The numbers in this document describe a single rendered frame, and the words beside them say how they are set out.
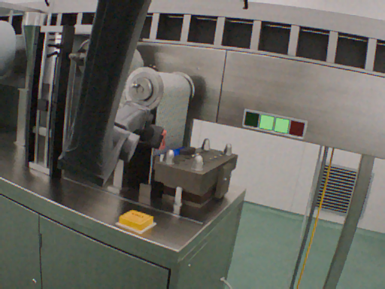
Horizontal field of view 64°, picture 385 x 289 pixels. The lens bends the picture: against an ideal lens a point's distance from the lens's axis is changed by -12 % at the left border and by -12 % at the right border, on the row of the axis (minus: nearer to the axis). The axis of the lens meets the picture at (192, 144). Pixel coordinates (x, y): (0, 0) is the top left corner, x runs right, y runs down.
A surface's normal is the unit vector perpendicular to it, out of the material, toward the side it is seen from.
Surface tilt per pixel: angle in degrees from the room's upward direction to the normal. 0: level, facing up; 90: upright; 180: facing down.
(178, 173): 90
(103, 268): 90
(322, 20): 90
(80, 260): 90
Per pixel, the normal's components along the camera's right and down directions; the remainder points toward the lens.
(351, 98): -0.39, 0.12
